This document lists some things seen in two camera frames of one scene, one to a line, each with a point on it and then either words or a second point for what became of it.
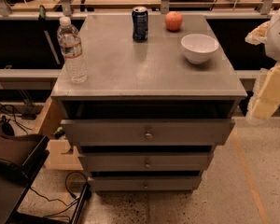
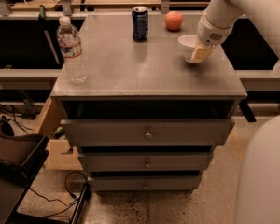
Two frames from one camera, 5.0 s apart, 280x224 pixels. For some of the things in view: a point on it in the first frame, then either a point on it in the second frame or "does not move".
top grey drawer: [195, 132] does not move
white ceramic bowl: [198, 48] does not move
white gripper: [278, 36] -> [211, 32]
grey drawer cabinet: [161, 94] does not move
